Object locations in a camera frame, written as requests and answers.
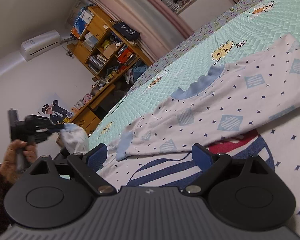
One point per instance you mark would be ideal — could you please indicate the wall poster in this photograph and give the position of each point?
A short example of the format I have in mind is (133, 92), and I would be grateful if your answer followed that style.
(56, 111)

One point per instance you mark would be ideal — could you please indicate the person's left hand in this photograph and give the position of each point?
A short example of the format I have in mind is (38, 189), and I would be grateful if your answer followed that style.
(11, 160)

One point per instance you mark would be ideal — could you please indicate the wooden bookshelf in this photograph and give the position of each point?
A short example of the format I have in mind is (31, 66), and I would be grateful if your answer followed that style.
(102, 45)

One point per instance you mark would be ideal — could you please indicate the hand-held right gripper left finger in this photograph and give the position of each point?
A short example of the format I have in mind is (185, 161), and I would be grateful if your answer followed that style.
(98, 156)

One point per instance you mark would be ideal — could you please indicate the blue plastic bag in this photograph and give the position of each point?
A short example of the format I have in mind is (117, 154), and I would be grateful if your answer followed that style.
(137, 71)

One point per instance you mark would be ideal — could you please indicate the dark blue tote bag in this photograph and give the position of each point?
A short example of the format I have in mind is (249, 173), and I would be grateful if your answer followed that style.
(127, 31)

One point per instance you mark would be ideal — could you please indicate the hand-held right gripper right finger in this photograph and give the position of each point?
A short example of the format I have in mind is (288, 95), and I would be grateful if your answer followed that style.
(202, 156)

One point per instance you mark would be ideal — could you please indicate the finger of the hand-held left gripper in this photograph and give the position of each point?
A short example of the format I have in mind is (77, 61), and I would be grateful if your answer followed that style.
(50, 132)

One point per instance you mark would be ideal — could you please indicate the white air conditioner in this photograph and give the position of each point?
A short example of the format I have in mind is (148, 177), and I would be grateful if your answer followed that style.
(40, 45)

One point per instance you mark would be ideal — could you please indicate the white printed sweatshirt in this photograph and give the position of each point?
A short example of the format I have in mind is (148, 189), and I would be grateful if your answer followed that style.
(240, 100)

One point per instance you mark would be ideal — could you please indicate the wooden desk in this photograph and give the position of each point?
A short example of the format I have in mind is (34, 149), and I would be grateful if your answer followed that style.
(90, 115)

